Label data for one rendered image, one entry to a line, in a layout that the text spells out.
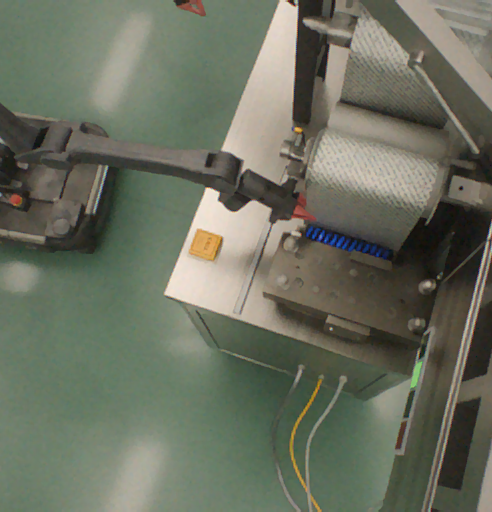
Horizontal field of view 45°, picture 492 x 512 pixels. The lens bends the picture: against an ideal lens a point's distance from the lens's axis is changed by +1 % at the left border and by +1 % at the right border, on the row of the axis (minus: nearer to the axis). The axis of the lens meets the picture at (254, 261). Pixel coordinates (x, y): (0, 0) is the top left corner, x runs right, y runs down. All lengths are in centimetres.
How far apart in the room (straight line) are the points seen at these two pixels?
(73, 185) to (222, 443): 117
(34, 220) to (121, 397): 78
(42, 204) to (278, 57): 115
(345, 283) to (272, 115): 57
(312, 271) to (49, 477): 149
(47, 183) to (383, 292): 153
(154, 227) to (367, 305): 139
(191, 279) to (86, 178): 104
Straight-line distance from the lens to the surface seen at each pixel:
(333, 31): 130
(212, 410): 239
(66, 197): 247
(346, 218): 134
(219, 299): 152
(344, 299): 139
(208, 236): 154
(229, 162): 130
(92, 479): 247
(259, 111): 173
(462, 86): 63
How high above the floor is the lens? 237
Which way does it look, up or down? 73 degrees down
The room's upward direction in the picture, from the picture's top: 7 degrees counter-clockwise
